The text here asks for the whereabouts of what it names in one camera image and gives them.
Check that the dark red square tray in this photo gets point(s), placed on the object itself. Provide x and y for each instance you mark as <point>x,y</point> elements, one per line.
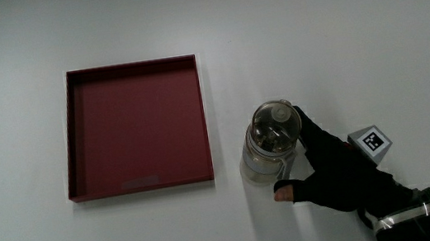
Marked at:
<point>137,126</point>

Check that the clear plastic bottle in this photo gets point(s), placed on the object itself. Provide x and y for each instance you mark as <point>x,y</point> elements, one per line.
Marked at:
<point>272,142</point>

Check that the person's right hand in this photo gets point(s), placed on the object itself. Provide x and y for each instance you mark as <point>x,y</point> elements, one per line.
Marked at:
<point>338,171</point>

